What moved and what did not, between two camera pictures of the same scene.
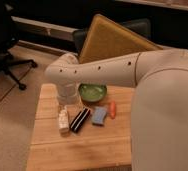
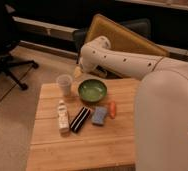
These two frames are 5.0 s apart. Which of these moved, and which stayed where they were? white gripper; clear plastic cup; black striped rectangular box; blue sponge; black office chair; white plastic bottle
Moved: white gripper; clear plastic cup
Stayed: blue sponge; black office chair; white plastic bottle; black striped rectangular box
